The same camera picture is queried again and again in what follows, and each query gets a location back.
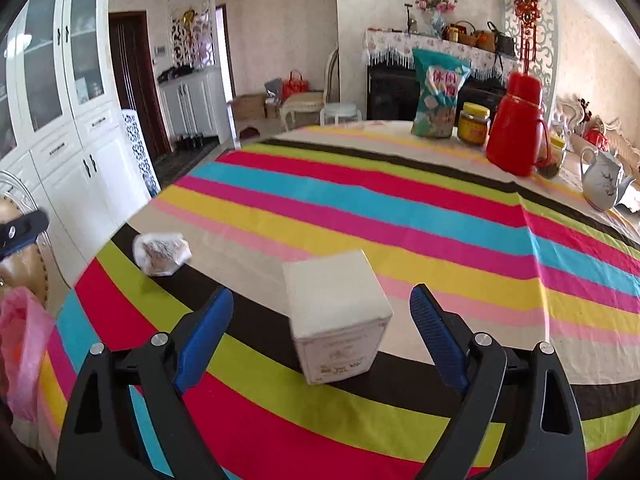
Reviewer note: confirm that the woven basket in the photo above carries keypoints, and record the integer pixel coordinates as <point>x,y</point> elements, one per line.
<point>466,35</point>

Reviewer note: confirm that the red slippers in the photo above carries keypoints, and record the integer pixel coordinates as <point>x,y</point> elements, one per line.
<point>249,133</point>

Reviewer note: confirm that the black handbag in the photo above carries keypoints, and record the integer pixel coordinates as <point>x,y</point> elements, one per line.
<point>504,44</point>

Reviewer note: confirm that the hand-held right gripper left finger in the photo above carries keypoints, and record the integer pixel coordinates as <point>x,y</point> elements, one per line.
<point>207,340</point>

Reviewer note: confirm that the red gift bag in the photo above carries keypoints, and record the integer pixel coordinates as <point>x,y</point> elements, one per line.
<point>294,87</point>

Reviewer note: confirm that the ornate tan leather chair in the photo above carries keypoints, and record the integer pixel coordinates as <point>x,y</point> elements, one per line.
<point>27,267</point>

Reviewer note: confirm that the pink bin with bag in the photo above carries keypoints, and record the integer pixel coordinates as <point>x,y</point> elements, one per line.
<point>25,350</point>

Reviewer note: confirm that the white display cabinet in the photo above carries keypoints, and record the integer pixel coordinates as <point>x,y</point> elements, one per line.
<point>65,125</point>

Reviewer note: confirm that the clear wrapper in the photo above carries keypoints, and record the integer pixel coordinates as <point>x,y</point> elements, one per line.
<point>161,254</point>

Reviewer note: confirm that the floral lace cloth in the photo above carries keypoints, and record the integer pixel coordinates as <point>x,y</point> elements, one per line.
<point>390,45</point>

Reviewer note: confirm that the red thermos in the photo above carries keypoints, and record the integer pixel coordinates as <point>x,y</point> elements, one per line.
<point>517,130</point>

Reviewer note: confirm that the dark door rug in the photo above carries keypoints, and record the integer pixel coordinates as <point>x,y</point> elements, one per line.
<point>182,160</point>

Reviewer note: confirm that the striped colourful tablecloth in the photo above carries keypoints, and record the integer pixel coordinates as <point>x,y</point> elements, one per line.
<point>350,200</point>

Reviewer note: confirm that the white ceramic pitcher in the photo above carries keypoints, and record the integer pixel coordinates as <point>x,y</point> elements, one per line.
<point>602,182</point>

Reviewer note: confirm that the white patterned tower appliance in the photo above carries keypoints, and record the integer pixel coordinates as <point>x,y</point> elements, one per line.
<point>142,155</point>

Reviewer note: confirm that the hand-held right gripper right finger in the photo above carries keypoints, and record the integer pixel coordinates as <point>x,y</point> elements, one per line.
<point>437,335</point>

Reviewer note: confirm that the black piano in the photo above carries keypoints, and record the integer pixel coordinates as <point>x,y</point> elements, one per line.
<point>390,92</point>

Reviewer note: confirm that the ornate cream sofa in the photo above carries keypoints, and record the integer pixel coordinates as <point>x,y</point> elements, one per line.
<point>617,135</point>

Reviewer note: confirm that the dark wooden door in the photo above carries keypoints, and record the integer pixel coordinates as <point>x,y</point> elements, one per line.
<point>137,85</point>

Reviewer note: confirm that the white shoe cabinet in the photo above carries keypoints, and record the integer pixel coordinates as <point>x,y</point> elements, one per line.
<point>192,105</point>

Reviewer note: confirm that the teal snack bag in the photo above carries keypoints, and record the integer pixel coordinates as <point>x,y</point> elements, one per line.
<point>440,95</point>

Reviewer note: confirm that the brown cardboard box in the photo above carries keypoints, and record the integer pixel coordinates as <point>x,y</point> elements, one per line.
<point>247,107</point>

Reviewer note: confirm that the white round stool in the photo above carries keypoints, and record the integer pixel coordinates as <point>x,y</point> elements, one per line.
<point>340,110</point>

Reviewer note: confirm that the white cardboard box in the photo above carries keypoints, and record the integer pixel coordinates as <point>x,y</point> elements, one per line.
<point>337,310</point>

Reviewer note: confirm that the pink flower bouquet vase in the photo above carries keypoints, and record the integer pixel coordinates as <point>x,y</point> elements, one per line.
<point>436,5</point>

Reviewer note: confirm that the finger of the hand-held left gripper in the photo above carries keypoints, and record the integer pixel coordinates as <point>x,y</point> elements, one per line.
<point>20,230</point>

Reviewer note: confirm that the red knot ornament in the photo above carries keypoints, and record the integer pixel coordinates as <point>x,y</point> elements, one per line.
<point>527,25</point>

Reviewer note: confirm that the brown handbag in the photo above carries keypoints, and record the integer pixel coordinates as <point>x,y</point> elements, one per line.
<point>485,42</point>

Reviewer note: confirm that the cream dining chair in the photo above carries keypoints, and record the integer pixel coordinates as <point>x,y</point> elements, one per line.
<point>302,105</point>

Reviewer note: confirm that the white lattice screen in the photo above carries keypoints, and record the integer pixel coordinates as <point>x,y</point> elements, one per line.
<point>547,35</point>

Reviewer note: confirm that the dark glass jar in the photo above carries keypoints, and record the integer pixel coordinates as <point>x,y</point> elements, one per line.
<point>554,160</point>

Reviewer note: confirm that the yellow lid jar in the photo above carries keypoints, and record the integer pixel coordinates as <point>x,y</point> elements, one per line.
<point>474,127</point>

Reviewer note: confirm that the row of shoes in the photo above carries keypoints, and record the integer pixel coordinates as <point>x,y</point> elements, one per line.
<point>189,141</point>

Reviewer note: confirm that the grey paper bag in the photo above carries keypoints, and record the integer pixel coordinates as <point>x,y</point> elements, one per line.
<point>274,91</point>

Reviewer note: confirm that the mirror wall decoration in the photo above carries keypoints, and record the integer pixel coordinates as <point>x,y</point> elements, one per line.
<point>195,37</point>

